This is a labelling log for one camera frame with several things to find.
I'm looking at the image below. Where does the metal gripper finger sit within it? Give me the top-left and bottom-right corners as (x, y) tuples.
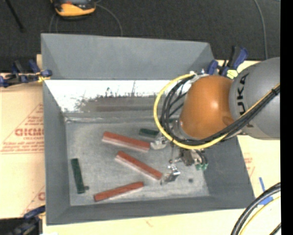
(160, 164), (181, 185)
(150, 136), (168, 151)

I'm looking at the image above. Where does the dark green flat block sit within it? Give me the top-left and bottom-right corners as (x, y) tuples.
(138, 128), (160, 139)
(70, 158), (86, 194)

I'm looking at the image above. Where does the red-brown flat block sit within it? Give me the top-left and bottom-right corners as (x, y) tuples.
(114, 150), (163, 181)
(101, 131), (151, 153)
(93, 181), (145, 202)

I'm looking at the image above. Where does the grey metal bin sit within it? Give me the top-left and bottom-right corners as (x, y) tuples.
(40, 33), (256, 225)

